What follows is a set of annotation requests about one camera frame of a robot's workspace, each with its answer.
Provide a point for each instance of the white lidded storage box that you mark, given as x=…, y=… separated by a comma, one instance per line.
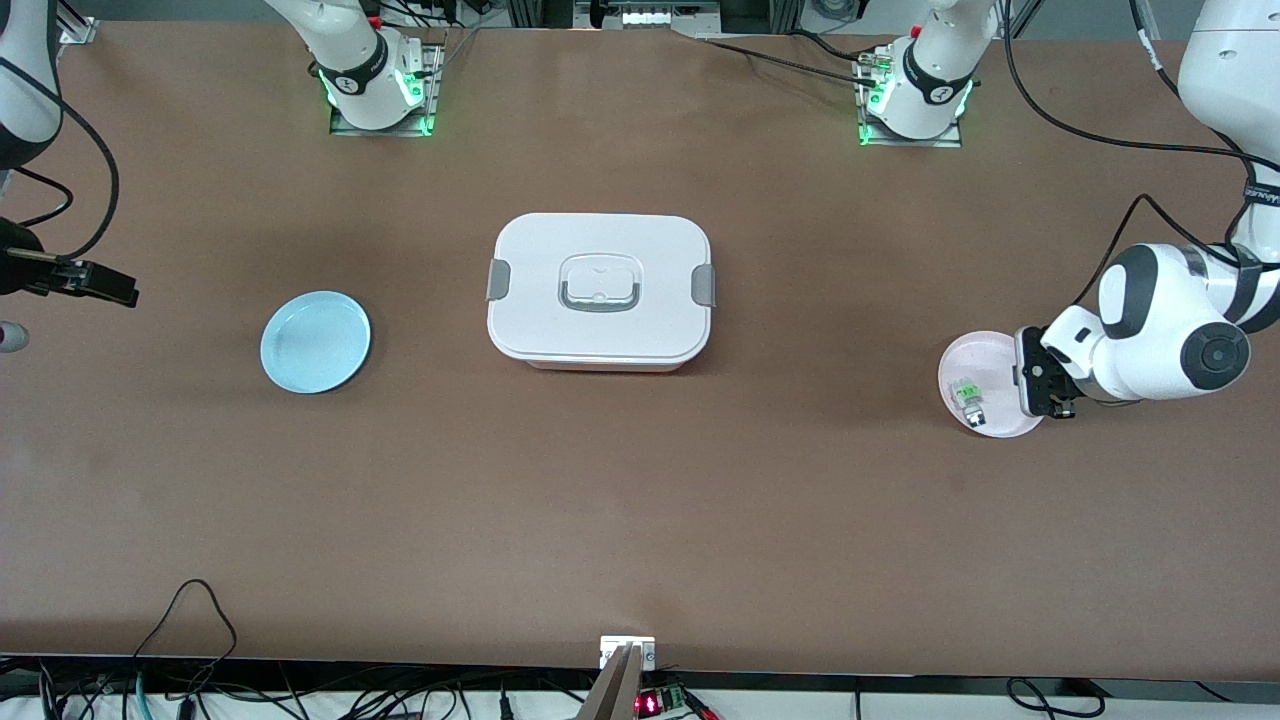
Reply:
x=540, y=320

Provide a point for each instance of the pink round plate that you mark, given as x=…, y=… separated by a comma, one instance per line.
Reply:
x=985, y=355

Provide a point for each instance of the metal corner bracket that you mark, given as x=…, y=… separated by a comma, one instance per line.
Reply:
x=78, y=30

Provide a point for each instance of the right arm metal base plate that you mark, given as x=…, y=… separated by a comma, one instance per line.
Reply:
x=380, y=131

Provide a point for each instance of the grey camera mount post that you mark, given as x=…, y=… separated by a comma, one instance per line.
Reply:
x=615, y=695

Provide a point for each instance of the aluminium frame with label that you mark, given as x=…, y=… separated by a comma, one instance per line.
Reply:
x=645, y=16

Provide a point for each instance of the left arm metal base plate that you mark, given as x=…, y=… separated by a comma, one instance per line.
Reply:
x=910, y=143

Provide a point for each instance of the green push-button switch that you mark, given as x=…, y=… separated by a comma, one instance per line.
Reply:
x=969, y=397

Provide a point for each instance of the light blue round plate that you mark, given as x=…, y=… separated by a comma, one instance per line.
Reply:
x=316, y=342

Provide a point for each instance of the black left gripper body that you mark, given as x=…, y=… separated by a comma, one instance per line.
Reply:
x=1052, y=389

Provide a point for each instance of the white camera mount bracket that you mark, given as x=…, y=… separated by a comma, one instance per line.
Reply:
x=612, y=648

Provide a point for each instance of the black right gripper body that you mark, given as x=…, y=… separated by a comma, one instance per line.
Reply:
x=20, y=257

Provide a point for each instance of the circuit board red display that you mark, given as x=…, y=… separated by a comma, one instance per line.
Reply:
x=650, y=703

